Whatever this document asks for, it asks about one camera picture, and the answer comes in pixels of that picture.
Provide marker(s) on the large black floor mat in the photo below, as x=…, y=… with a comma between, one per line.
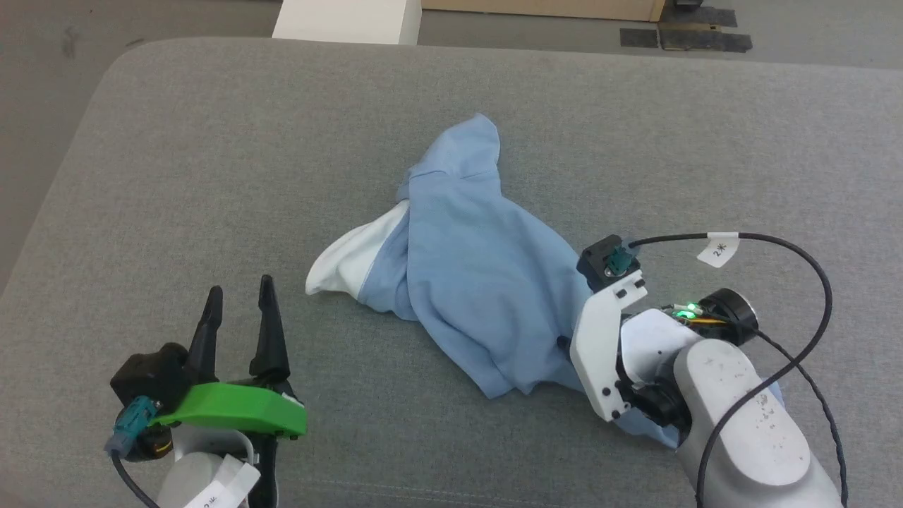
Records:
x=705, y=39

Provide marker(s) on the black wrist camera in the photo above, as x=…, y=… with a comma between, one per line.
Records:
x=607, y=261
x=152, y=374

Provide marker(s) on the light blue and white garment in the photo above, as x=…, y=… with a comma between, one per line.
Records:
x=480, y=282

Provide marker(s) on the white box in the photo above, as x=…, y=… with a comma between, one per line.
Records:
x=346, y=20

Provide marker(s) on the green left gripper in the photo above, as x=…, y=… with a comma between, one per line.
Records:
x=240, y=409

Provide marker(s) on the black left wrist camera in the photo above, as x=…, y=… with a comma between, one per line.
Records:
x=152, y=374

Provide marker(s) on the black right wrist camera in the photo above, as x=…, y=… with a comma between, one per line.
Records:
x=607, y=261

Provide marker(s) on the small black floor mat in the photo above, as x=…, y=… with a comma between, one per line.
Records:
x=638, y=38

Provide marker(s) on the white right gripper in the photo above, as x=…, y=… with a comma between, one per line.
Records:
x=600, y=353

